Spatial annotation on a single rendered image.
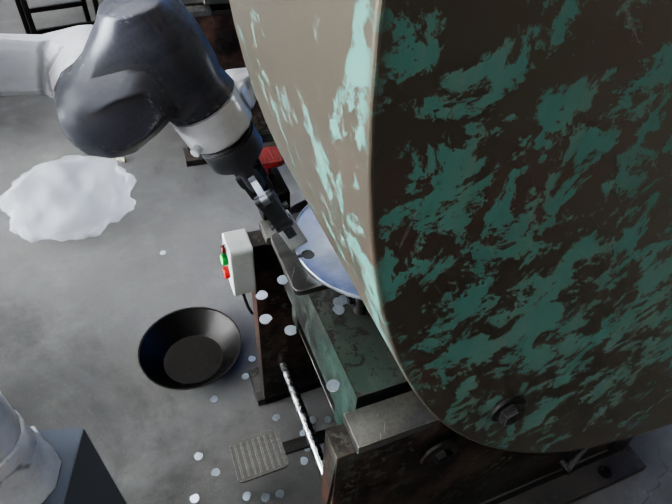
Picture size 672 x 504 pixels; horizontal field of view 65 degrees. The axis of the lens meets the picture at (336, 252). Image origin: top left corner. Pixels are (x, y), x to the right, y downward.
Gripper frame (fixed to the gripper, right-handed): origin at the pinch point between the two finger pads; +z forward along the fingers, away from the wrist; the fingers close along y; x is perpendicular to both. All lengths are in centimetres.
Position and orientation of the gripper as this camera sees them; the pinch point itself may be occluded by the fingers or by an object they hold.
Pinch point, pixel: (289, 230)
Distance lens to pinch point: 80.6
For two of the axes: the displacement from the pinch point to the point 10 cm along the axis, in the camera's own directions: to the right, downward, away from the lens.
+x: 8.6, -5.2, 0.0
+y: 3.9, 6.5, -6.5
